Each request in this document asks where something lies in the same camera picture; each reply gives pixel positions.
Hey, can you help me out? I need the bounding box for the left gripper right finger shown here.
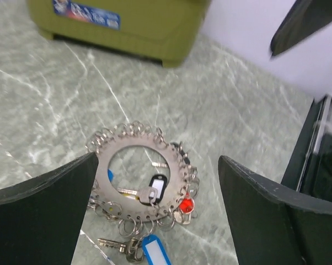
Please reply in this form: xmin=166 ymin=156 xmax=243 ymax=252
xmin=218 ymin=155 xmax=332 ymax=264

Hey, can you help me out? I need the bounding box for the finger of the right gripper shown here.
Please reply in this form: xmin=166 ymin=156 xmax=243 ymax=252
xmin=270 ymin=0 xmax=332 ymax=57

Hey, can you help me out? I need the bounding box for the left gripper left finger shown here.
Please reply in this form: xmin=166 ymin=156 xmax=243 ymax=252
xmin=0 ymin=153 xmax=98 ymax=264

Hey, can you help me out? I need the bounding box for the red key tag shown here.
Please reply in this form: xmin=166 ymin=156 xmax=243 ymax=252
xmin=179 ymin=197 xmax=195 ymax=214

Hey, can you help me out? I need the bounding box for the large metal keyring with keys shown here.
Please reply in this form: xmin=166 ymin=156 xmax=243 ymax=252
xmin=74 ymin=121 xmax=199 ymax=264

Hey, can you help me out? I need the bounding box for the blue key tag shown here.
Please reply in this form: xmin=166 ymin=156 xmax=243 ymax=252
xmin=142 ymin=234 xmax=171 ymax=265

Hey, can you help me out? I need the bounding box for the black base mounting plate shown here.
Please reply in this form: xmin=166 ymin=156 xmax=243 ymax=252
xmin=281 ymin=95 xmax=332 ymax=202

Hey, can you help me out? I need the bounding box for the loose black-headed key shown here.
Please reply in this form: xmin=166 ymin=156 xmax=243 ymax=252
xmin=117 ymin=174 xmax=168 ymax=206

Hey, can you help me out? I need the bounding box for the olive green plastic bin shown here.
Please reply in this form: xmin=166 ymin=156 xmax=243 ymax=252
xmin=26 ymin=0 xmax=211 ymax=68

